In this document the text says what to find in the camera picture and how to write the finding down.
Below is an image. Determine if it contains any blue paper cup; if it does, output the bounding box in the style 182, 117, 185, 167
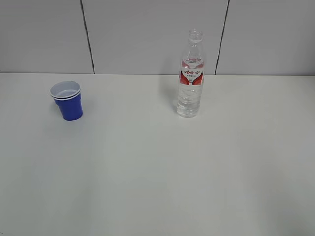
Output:
50, 81, 83, 121

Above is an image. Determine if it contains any clear Wahaha water bottle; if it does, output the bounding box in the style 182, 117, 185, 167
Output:
177, 29, 206, 118

